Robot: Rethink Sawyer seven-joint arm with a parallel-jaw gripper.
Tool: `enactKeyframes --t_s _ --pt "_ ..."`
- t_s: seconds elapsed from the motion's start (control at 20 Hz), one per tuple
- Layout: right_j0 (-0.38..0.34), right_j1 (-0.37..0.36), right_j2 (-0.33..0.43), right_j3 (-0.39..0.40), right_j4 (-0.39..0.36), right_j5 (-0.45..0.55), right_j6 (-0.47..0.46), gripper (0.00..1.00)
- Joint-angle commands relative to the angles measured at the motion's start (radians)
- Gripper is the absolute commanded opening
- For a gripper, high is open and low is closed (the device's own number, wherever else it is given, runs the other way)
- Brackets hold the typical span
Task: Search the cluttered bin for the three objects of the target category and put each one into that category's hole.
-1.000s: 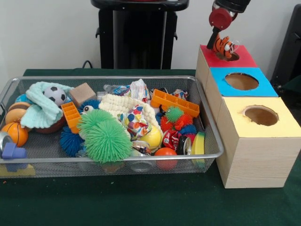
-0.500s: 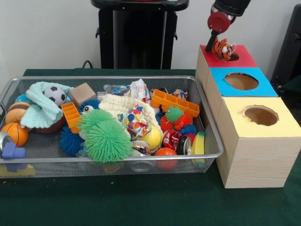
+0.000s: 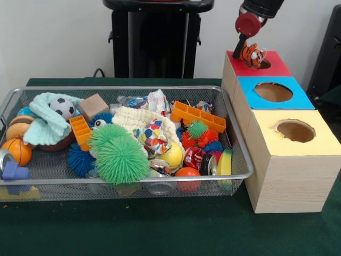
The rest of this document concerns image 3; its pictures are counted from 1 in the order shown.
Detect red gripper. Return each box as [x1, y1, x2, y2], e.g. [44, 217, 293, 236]
[233, 12, 262, 59]

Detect tiger plush toy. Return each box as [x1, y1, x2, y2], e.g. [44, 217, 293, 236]
[239, 43, 267, 70]

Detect wooden box with three holes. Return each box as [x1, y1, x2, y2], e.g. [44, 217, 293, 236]
[221, 51, 341, 214]

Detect orange plastic tray block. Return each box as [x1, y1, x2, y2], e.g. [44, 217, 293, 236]
[170, 100, 227, 133]

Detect black floor stand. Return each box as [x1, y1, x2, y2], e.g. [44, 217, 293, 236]
[308, 4, 341, 107]

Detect colourful polka-dot cloth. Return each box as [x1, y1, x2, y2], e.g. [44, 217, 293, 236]
[136, 120, 174, 158]

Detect yellow ball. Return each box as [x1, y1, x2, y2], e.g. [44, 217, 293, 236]
[160, 141, 184, 170]

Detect cream waffle cloth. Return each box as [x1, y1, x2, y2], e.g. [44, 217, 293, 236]
[112, 107, 182, 155]

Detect green spiky googly-eyed toy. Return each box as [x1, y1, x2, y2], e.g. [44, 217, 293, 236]
[88, 124, 131, 155]

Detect large green spiky ball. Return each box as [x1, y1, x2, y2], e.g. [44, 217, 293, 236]
[96, 136, 151, 185]

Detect orange plastic toy piece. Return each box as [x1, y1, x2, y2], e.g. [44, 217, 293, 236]
[69, 115, 92, 151]

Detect small soccer ball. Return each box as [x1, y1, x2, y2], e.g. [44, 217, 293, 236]
[50, 98, 76, 120]

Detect blue spiky ball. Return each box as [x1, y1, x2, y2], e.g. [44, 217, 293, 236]
[68, 143, 98, 178]

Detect green cloth table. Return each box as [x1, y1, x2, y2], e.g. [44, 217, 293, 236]
[0, 77, 341, 256]

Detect mint green cloth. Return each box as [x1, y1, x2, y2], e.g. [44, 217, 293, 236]
[22, 92, 82, 146]

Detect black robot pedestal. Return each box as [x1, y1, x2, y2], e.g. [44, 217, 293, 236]
[103, 0, 216, 79]

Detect wire mesh bin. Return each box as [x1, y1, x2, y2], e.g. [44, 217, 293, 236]
[0, 85, 255, 201]

